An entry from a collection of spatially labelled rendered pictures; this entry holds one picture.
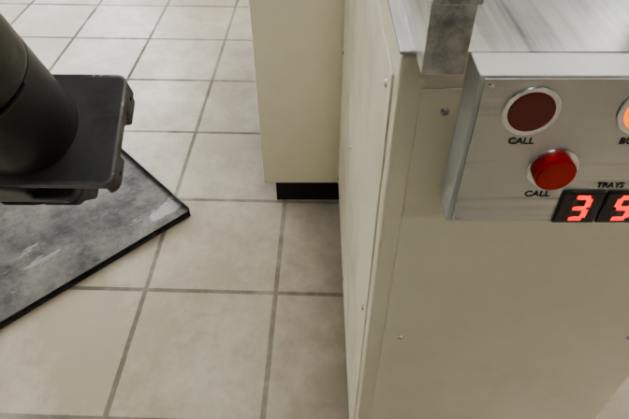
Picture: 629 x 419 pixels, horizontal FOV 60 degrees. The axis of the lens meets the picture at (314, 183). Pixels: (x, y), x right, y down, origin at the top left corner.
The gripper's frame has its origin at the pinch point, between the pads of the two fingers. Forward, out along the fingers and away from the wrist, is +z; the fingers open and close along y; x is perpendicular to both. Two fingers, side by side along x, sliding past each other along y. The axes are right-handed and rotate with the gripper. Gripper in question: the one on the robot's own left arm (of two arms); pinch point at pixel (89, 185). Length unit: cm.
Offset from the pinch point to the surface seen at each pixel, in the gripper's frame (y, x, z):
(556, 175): -33.3, -1.7, 1.8
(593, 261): -42.8, 1.5, 16.6
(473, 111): -26.4, -4.9, -1.9
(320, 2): -17, -58, 53
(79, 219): 44, -26, 99
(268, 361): -7, 9, 83
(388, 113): -21.5, -7.6, 3.5
